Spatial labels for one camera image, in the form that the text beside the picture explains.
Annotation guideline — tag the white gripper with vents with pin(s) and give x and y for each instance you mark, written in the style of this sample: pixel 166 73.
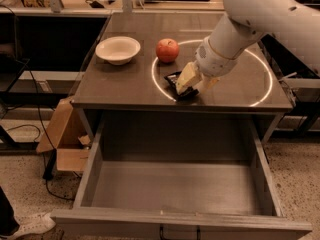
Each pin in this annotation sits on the white gripper with vents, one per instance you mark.
pixel 212 61

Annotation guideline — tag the black rxbar chocolate wrapper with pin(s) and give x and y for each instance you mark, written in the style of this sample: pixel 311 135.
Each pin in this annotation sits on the black rxbar chocolate wrapper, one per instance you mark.
pixel 187 94

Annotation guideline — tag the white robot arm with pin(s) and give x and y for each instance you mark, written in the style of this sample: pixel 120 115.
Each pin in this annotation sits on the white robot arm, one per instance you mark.
pixel 244 22

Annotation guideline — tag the grey counter cabinet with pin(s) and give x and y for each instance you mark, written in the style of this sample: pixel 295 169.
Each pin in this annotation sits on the grey counter cabinet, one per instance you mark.
pixel 250 88

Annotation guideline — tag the grey open drawer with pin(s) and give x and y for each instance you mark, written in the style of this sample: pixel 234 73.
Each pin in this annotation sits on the grey open drawer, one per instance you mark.
pixel 142 174

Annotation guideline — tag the red apple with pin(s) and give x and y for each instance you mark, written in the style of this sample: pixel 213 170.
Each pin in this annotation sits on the red apple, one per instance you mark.
pixel 167 50

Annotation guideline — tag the white ceramic bowl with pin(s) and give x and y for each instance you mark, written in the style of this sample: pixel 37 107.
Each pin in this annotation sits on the white ceramic bowl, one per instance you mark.
pixel 117 50

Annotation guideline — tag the brown cardboard box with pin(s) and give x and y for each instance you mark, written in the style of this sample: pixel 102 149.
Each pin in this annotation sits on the brown cardboard box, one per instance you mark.
pixel 66 135

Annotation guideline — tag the white sneaker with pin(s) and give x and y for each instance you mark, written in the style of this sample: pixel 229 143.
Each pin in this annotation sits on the white sneaker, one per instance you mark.
pixel 35 224

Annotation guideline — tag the dark trouser leg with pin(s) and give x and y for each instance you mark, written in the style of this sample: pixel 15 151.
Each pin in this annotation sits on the dark trouser leg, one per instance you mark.
pixel 6 214

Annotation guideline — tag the black drawer handle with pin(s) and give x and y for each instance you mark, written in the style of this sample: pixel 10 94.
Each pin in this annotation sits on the black drawer handle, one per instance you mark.
pixel 179 233

